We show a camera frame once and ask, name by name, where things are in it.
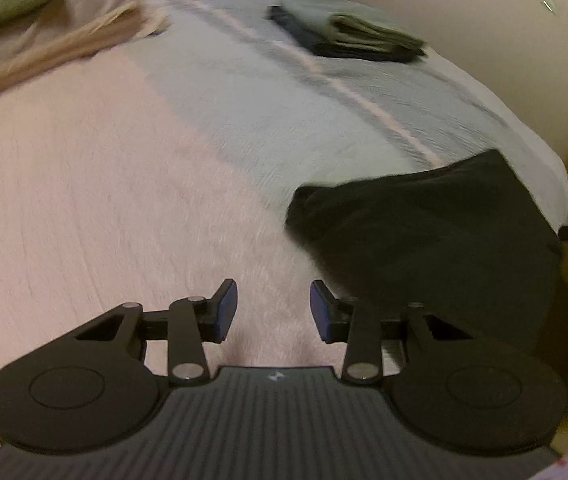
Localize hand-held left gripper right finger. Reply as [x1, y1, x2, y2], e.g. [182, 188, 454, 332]
[309, 280, 481, 387]

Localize folded dark garment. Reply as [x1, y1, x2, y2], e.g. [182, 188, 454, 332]
[267, 5, 428, 65]

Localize black pants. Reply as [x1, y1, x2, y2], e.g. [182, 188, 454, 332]
[284, 149, 565, 357]

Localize beige pillow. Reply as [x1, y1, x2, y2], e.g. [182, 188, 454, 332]
[0, 0, 173, 122]

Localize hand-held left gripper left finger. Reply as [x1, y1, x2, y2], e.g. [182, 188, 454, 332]
[74, 278, 239, 387]

